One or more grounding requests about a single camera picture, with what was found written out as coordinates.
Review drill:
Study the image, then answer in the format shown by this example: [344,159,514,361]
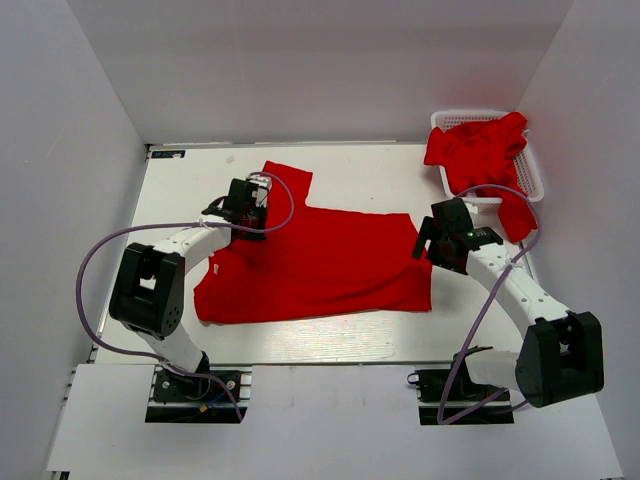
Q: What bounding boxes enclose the red t shirt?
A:
[194,161,432,324]

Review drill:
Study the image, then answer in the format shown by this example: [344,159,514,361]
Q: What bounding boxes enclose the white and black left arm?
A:
[109,175,272,399]

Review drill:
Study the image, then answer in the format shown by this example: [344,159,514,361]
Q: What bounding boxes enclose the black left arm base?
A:
[145,367,252,425]

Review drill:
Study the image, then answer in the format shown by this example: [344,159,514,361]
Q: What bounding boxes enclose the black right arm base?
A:
[407,360,514,426]

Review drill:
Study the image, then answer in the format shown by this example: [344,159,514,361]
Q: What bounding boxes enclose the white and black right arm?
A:
[412,198,604,408]

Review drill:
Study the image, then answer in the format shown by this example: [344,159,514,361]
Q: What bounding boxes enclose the red t shirts in basket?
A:
[424,112,538,243]

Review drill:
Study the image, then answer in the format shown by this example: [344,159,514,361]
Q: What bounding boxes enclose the white plastic basket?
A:
[430,109,544,211]

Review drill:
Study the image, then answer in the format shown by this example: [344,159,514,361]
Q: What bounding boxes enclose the blue label sticker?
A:
[150,150,186,159]

